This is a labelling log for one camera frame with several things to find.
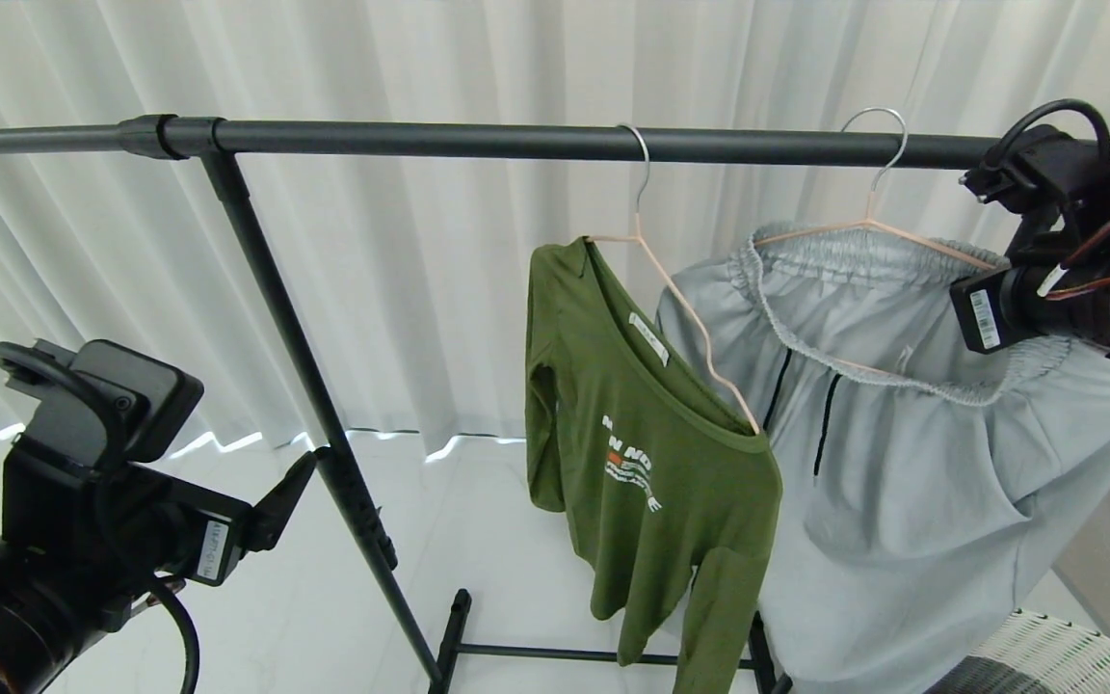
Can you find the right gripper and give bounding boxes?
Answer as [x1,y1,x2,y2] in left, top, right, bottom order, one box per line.
[949,265,1047,355]

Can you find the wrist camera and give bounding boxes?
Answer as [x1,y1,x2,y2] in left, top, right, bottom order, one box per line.
[2,338,205,572]
[959,125,1110,266]

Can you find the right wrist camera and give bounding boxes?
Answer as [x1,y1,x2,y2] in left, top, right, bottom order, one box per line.
[959,125,1110,266]

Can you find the white laundry basket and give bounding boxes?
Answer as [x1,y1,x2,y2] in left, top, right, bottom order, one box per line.
[921,608,1110,694]

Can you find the pink clothes hanger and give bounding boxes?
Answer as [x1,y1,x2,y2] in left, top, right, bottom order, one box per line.
[753,106,999,379]
[585,123,762,437]

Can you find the black clothes rack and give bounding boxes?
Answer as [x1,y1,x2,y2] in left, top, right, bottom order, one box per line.
[0,115,1110,694]

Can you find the pale grey shorts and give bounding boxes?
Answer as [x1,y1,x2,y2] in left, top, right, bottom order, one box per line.
[655,223,1110,694]

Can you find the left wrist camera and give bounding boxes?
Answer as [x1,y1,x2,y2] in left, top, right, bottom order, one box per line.
[2,338,205,572]

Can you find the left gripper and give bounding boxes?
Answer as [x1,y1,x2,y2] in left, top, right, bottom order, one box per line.
[136,449,319,589]

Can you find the green printed shirt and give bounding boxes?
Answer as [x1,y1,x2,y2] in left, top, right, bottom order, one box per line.
[523,237,785,694]

